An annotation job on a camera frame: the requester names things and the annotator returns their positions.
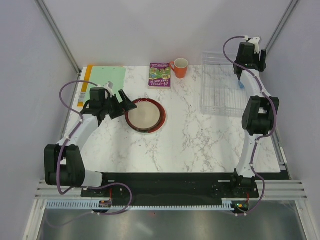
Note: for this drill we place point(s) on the red rimmed beige plate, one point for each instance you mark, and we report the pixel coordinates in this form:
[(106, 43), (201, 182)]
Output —
[(148, 117)]

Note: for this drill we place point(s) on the orange mug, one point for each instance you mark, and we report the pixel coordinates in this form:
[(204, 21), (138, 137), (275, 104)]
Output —
[(179, 67)]

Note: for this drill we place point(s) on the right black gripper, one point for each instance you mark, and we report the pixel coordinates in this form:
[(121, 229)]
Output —
[(261, 65)]

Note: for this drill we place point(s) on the clear wire dish rack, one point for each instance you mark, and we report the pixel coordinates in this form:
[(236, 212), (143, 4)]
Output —
[(221, 94)]

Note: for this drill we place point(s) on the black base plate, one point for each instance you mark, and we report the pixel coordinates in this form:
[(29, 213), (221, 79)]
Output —
[(169, 189)]

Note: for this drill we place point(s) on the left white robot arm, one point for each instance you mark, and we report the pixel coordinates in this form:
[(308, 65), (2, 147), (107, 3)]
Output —
[(63, 162)]

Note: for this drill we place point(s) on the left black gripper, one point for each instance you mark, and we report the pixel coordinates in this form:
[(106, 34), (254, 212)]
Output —
[(121, 108)]

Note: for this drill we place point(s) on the aluminium rail frame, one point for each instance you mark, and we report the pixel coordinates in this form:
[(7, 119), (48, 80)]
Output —
[(274, 190)]

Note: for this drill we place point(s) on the green clipboard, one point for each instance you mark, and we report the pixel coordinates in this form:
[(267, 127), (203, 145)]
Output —
[(108, 76)]

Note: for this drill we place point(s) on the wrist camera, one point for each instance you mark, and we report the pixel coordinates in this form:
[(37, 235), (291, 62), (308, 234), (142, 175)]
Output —
[(255, 41), (108, 88)]

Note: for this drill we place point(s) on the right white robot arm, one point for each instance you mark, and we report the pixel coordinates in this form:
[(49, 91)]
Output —
[(260, 114)]

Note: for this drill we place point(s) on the blue plate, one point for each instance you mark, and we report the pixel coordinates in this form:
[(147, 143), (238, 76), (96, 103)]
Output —
[(240, 84)]

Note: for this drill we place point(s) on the purple treehouse book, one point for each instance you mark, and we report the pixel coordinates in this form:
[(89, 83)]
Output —
[(159, 76)]

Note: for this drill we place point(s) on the white cable duct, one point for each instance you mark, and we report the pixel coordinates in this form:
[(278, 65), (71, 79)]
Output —
[(70, 204)]

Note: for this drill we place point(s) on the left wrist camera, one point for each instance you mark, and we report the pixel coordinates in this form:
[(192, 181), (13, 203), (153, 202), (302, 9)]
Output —
[(108, 88)]

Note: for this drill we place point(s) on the yellow folder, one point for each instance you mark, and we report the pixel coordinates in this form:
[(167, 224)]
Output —
[(86, 74)]

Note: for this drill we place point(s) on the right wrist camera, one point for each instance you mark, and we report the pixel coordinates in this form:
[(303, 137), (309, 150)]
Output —
[(255, 41)]

